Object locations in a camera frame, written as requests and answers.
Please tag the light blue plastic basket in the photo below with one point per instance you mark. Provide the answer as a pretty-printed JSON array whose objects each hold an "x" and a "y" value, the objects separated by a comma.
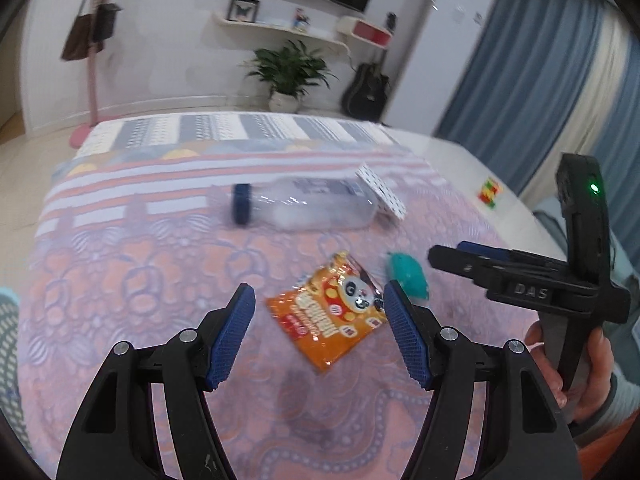
[{"x": 10, "y": 360}]

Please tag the black acoustic guitar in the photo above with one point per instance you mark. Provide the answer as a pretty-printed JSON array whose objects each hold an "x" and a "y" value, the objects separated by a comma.
[{"x": 367, "y": 92}]

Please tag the white refrigerator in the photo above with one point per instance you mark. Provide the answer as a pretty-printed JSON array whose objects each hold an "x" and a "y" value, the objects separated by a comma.
[{"x": 450, "y": 50}]

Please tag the red and white cabinet box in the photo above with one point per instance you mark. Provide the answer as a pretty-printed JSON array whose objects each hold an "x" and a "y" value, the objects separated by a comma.
[{"x": 367, "y": 32}]

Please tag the brown handbag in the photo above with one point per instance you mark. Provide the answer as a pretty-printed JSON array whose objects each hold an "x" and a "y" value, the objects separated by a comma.
[{"x": 77, "y": 40}]

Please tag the person's right hand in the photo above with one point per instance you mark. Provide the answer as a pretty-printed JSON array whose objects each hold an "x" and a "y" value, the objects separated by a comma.
[{"x": 597, "y": 380}]

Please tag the clear bottle with blue cap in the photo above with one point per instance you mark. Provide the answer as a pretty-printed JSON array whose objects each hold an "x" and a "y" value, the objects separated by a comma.
[{"x": 310, "y": 210}]

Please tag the white dotted card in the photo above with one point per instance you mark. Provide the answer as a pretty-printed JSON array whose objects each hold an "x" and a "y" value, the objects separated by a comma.
[{"x": 382, "y": 192}]

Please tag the colourful puzzle cube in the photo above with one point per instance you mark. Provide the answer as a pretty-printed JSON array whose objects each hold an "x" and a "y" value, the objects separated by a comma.
[{"x": 489, "y": 194}]

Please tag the orange snack packet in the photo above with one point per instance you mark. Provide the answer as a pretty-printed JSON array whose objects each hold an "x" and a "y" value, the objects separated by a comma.
[{"x": 320, "y": 320}]

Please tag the patterned pink tablecloth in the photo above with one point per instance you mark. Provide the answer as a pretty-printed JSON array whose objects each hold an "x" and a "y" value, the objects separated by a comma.
[{"x": 150, "y": 240}]

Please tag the blue and beige curtain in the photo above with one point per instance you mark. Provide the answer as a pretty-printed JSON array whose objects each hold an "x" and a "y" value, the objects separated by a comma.
[{"x": 550, "y": 60}]

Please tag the person's right forearm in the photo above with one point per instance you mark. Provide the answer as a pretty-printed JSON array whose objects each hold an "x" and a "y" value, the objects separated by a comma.
[{"x": 617, "y": 410}]

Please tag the small teal plastic piece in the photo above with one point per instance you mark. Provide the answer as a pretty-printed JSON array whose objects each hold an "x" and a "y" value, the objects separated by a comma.
[{"x": 410, "y": 272}]

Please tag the curved white wall shelf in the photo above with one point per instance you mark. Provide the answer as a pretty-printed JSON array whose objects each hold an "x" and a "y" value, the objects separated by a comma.
[{"x": 280, "y": 30}]

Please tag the pink coat rack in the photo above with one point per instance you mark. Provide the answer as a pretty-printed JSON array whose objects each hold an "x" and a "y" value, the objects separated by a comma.
[{"x": 92, "y": 90}]

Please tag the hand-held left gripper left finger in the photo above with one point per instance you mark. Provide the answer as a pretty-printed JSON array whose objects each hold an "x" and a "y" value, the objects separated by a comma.
[{"x": 232, "y": 332}]

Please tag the black handbag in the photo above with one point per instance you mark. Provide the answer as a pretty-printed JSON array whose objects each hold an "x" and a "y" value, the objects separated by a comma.
[{"x": 106, "y": 22}]

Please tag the person's orange garment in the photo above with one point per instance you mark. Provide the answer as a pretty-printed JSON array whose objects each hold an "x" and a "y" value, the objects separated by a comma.
[{"x": 615, "y": 460}]

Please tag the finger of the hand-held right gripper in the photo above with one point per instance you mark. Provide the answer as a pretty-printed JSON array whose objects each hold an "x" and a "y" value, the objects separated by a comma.
[
  {"x": 480, "y": 249},
  {"x": 455, "y": 257}
]

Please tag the green potted plant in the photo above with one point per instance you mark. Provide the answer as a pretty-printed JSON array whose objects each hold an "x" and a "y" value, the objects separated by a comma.
[{"x": 287, "y": 72}]

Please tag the black butterfly frame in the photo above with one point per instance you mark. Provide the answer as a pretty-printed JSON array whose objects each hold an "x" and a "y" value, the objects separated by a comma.
[{"x": 243, "y": 10}]

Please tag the small figurine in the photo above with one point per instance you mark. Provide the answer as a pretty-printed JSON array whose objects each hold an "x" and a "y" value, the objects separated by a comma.
[{"x": 301, "y": 20}]

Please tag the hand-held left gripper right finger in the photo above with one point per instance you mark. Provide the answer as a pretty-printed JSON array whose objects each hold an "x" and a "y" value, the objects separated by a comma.
[{"x": 405, "y": 335}]

